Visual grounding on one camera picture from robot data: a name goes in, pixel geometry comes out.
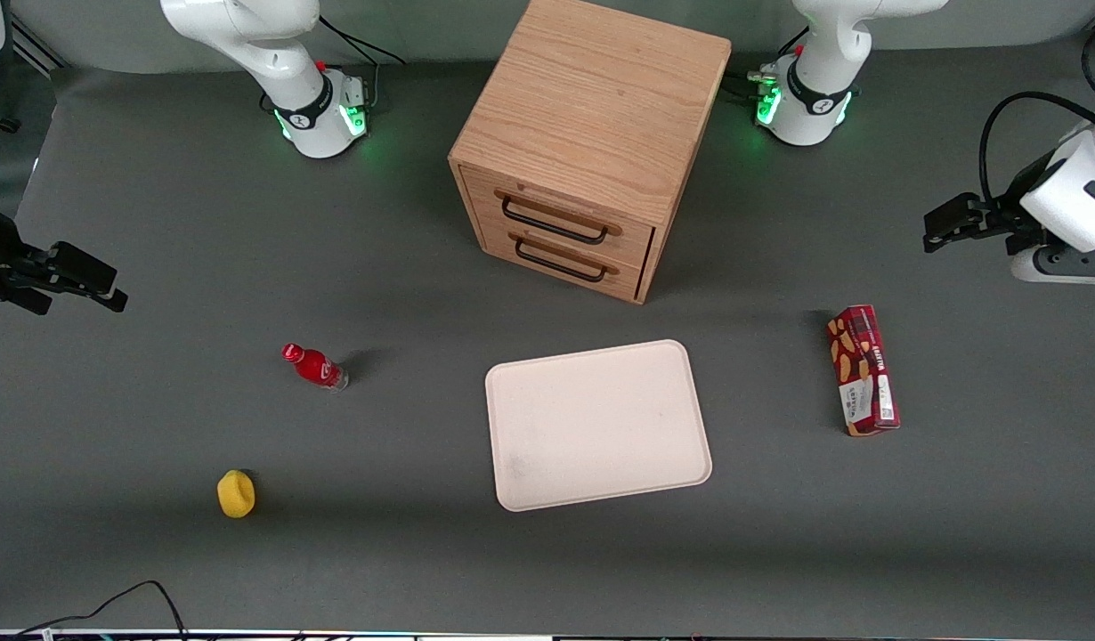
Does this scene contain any black right base cable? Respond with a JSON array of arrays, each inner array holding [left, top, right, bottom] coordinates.
[[319, 15, 407, 108]]

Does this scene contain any red soda bottle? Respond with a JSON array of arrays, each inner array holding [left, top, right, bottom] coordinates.
[[281, 343, 350, 392]]

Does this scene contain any beige plastic tray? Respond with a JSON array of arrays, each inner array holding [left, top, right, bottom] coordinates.
[[484, 339, 714, 513]]

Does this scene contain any wooden drawer front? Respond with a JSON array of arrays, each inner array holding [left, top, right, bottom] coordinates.
[[476, 217, 646, 300], [459, 165, 657, 270]]

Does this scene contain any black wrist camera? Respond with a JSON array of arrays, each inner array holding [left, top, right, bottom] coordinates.
[[925, 193, 991, 238], [53, 241, 119, 296]]

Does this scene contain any black metal drawer handle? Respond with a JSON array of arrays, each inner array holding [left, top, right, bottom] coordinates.
[[500, 195, 610, 246], [514, 238, 608, 284]]

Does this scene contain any black left base cable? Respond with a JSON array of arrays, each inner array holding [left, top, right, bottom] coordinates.
[[722, 25, 811, 101]]

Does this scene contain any black base cable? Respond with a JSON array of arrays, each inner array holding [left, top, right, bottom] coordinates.
[[319, 15, 407, 108], [722, 25, 811, 101]]

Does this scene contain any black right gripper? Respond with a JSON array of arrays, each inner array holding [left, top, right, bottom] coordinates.
[[0, 207, 129, 316]]

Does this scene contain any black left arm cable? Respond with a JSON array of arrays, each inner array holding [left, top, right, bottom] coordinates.
[[978, 25, 1095, 207]]

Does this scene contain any wooden drawer cabinet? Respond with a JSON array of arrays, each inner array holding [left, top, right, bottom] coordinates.
[[448, 0, 734, 305]]

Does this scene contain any yellow lemon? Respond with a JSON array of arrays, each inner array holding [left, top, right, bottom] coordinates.
[[216, 469, 256, 519]]

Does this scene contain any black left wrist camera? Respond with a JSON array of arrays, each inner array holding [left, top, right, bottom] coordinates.
[[925, 193, 991, 238]]

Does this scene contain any red cookie box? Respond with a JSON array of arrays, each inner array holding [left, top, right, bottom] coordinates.
[[826, 304, 902, 438]]

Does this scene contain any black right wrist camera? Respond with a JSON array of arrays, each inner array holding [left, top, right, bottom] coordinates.
[[53, 241, 119, 296]]

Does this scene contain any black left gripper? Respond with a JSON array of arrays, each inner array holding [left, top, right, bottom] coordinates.
[[923, 183, 1047, 257]]

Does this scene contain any black table edge cable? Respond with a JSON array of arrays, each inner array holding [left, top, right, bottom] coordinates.
[[12, 580, 189, 638]]

